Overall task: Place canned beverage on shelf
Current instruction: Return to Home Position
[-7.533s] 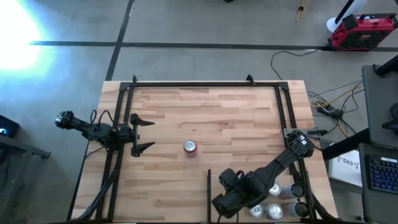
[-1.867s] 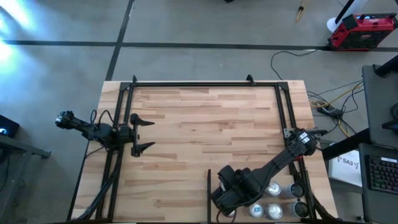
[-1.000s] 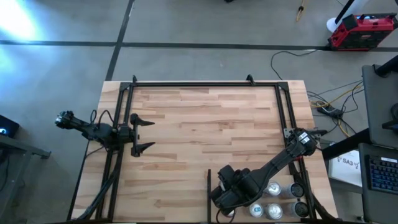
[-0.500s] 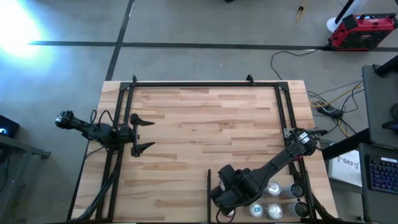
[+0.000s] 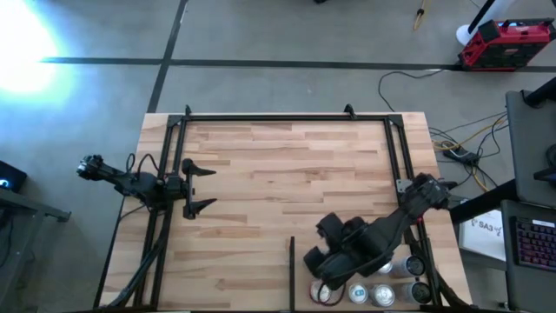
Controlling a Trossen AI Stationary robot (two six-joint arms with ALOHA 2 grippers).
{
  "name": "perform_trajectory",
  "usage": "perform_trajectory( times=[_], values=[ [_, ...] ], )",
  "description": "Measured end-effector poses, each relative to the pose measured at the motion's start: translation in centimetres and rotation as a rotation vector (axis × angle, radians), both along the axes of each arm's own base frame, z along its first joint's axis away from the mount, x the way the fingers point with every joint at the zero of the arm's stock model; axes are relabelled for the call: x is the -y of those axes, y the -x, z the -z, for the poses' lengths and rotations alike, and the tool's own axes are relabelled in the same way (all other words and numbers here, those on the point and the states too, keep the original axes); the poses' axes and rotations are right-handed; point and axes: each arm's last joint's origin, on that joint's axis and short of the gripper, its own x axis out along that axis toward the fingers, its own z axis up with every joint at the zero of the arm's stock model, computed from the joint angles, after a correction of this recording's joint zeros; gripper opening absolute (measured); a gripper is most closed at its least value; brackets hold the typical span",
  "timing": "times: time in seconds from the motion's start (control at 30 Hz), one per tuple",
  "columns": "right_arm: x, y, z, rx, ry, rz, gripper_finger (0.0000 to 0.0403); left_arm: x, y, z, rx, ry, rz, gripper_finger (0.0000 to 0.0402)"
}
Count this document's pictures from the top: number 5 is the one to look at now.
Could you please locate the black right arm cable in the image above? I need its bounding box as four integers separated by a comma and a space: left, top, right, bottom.
309, 280, 348, 308

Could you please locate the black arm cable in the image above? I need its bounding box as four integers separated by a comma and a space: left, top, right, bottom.
124, 151, 161, 176
309, 280, 348, 308

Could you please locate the black power brick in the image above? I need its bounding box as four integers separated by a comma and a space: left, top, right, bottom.
442, 146, 481, 165

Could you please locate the dark desk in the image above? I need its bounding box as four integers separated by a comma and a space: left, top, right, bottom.
499, 198, 556, 313

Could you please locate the thin black floor cable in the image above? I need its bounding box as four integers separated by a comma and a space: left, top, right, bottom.
376, 68, 445, 113

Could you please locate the black curved object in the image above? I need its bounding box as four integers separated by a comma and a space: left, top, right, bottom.
533, 143, 556, 188

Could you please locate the black table rig frame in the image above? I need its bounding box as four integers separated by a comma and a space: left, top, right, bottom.
93, 103, 474, 313

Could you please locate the white paper sign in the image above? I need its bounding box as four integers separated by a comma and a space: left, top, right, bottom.
458, 208, 508, 262

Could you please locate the slim teal and silver can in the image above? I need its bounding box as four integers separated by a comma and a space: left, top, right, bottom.
347, 283, 370, 305

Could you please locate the red and black tool case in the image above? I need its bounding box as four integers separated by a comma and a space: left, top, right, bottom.
458, 17, 556, 73

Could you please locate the grey bench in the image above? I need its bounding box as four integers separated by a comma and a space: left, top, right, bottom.
0, 186, 73, 279

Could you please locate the white stand with black pole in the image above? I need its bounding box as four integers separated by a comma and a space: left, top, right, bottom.
454, 0, 516, 47

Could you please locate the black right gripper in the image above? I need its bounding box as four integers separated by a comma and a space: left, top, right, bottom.
302, 212, 375, 292

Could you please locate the yellow and black cable tangle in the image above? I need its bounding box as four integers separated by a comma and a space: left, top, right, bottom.
429, 111, 509, 193

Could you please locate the white slim beverage can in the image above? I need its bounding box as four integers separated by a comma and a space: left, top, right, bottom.
389, 255, 427, 279
395, 281, 434, 305

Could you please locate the black device with blue light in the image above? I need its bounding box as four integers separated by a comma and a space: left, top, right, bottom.
0, 159, 28, 195

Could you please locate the black backlit keyboard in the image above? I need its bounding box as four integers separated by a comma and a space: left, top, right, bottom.
512, 216, 556, 273

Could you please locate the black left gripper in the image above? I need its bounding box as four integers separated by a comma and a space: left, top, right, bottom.
163, 156, 218, 220

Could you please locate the plain silver beverage can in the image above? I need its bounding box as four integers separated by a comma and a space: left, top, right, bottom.
368, 283, 398, 309

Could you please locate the black diagonal beam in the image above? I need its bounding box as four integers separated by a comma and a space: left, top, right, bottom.
449, 178, 520, 225

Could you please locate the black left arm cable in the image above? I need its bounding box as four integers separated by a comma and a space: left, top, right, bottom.
124, 151, 161, 176

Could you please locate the grey desk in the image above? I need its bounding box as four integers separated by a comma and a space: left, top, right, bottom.
505, 89, 556, 208

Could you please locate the red Fanta strawberry can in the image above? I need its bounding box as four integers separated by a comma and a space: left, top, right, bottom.
308, 280, 344, 306

